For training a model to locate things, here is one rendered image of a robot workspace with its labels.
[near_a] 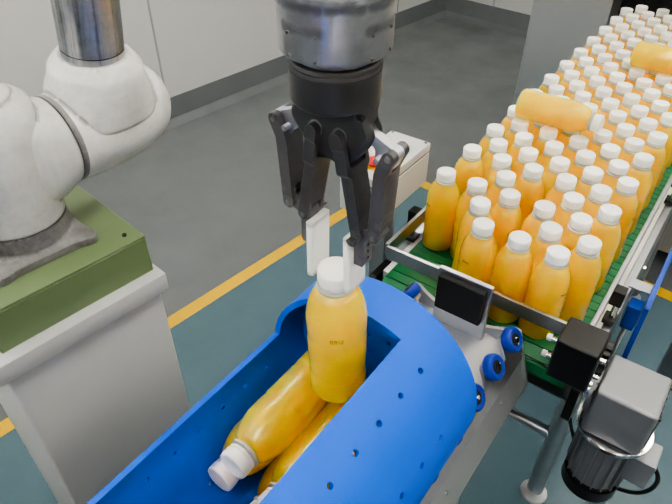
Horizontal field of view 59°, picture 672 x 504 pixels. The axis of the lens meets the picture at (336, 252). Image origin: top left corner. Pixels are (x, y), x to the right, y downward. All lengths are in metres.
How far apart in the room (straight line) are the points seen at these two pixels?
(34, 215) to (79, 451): 0.49
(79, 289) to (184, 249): 1.77
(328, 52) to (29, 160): 0.67
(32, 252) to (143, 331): 0.26
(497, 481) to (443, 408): 1.35
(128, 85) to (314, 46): 0.65
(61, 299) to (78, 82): 0.35
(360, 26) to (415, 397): 0.40
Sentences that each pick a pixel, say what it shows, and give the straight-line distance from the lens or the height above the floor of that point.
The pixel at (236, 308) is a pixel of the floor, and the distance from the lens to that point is 2.49.
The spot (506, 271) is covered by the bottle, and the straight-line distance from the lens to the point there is 1.10.
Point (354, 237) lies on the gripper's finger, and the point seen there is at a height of 1.39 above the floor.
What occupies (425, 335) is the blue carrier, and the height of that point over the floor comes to 1.21.
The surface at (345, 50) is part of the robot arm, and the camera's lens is 0.44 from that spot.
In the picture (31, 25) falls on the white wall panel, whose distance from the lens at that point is 3.45.
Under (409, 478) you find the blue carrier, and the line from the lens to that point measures 0.67.
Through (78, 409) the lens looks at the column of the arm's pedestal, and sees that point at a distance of 1.24.
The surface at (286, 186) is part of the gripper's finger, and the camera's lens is 0.57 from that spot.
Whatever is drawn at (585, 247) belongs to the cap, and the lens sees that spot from 1.11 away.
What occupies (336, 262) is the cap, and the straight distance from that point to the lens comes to 0.61.
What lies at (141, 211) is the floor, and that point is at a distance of 3.15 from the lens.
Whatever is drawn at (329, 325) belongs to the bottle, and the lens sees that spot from 0.62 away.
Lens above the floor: 1.72
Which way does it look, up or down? 39 degrees down
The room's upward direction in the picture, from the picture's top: straight up
